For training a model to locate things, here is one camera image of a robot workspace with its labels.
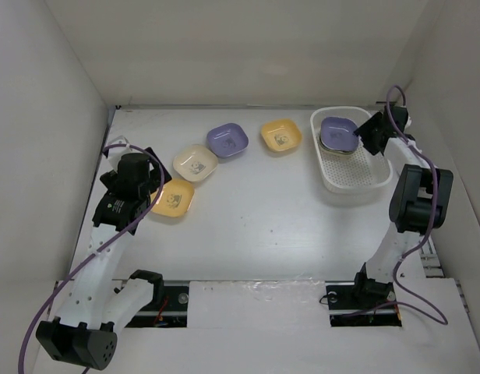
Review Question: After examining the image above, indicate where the white perforated plastic bin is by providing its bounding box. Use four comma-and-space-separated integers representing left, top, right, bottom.
309, 106, 394, 194

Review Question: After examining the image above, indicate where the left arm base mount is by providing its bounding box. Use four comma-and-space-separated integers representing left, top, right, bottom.
126, 282, 189, 328

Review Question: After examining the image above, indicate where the green panda plate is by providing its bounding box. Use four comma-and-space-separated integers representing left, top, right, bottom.
319, 146, 355, 157

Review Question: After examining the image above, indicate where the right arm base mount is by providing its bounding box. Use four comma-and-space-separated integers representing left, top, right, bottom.
319, 281, 402, 327

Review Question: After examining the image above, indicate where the cream panda plate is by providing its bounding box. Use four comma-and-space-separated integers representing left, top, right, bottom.
173, 144, 218, 182

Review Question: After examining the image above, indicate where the purple panda plate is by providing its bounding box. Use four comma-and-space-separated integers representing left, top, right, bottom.
206, 123, 249, 158
319, 116, 359, 153

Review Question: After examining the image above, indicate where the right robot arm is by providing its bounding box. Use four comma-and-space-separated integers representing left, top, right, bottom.
351, 104, 454, 308

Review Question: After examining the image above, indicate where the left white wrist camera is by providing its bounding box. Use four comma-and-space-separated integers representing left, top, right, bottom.
103, 136, 132, 171

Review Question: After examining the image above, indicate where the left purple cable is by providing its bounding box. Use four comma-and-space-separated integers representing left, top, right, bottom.
16, 143, 164, 374

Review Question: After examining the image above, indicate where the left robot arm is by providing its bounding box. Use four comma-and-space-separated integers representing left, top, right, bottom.
26, 144, 171, 371

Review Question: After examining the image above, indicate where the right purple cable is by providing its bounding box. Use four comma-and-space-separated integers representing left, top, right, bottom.
333, 84, 450, 325

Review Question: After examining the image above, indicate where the purple cable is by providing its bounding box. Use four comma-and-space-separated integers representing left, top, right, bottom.
16, 143, 164, 374
333, 84, 450, 325

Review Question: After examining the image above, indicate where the yellow panda plate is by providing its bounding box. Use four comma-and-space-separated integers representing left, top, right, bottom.
260, 118, 302, 152
149, 178, 195, 225

